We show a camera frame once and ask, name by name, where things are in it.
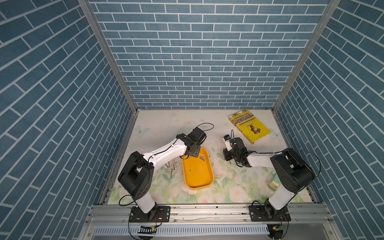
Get aluminium mounting rail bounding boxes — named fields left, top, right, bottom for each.
left=86, top=203, right=333, bottom=226

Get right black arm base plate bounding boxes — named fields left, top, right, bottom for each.
left=248, top=205, right=291, bottom=222

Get yellow paperback book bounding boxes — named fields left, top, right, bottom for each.
left=229, top=110, right=271, bottom=144

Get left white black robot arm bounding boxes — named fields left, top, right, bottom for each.
left=118, top=127, right=207, bottom=215

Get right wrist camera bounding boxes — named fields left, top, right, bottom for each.
left=223, top=135, right=233, bottom=152

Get placed silver screws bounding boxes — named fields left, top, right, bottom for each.
left=169, top=158, right=180, bottom=179

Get yellow plastic storage tray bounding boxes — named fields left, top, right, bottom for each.
left=182, top=148, right=215, bottom=190

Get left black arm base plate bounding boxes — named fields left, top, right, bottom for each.
left=129, top=205, right=171, bottom=223

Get white slotted cable duct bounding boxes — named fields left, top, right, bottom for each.
left=93, top=224, right=270, bottom=237

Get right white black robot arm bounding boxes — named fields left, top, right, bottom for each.
left=223, top=135, right=318, bottom=219

